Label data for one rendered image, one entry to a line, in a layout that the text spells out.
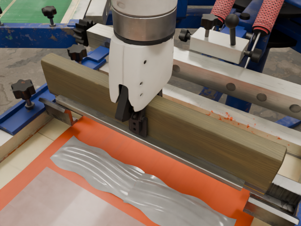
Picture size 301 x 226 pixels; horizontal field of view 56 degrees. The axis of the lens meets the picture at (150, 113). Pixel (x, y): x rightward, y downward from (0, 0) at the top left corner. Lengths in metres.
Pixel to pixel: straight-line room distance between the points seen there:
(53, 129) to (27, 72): 1.98
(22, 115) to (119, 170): 0.24
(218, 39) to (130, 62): 0.39
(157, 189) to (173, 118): 0.17
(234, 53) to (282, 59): 2.16
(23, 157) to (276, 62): 2.42
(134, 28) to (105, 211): 0.32
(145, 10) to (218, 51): 0.40
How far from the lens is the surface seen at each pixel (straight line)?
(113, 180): 0.54
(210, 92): 0.79
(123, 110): 0.37
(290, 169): 0.62
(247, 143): 0.38
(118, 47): 0.33
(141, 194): 0.52
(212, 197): 0.54
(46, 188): 0.57
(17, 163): 0.62
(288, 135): 0.63
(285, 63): 2.78
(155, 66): 0.36
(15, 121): 0.64
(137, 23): 0.32
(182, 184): 0.54
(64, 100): 0.53
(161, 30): 0.33
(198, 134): 0.39
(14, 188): 0.59
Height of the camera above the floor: 1.41
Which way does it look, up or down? 44 degrees down
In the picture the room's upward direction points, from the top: straight up
